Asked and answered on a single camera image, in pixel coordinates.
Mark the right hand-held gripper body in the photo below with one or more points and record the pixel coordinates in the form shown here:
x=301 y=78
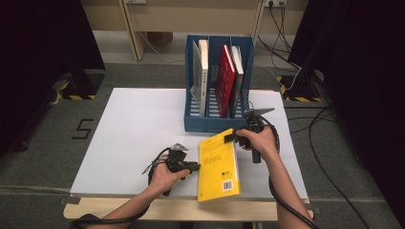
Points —
x=254 y=122

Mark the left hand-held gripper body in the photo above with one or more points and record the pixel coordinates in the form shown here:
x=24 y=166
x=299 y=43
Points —
x=176 y=160

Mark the yellow book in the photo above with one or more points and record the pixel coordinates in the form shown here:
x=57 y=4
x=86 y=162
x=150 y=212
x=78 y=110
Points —
x=218 y=168

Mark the blue plastic file rack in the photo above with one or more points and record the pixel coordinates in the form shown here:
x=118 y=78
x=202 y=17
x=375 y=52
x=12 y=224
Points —
x=203 y=125

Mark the red book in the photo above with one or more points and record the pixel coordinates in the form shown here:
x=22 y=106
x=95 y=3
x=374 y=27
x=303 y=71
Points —
x=224 y=82

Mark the teal blue book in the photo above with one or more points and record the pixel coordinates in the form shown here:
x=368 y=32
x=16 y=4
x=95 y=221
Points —
x=238 y=63

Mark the white picture-grid book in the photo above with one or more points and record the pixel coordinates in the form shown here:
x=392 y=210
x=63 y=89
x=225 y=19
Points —
x=203 y=76

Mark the person's right hand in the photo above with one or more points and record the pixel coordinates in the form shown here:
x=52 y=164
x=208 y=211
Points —
x=264 y=143

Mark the person's left hand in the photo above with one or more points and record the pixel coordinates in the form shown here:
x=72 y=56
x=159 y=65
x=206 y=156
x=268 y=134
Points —
x=162 y=179

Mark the light wooden table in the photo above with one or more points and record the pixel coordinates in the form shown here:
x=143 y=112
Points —
x=181 y=210

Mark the white board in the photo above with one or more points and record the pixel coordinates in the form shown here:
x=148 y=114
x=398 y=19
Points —
x=143 y=127

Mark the black stand base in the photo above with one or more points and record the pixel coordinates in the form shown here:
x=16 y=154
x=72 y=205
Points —
x=82 y=84
x=302 y=89

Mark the cardboard box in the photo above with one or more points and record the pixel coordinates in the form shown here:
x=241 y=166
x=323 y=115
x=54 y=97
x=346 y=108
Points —
x=160 y=38

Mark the beige wooden desk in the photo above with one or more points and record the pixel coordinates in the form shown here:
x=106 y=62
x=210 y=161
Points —
x=191 y=16

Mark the black curtain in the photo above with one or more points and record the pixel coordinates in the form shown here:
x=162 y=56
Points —
x=38 y=47
x=366 y=63

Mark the white wall socket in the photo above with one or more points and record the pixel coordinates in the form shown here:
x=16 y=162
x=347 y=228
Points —
x=275 y=2
x=137 y=1

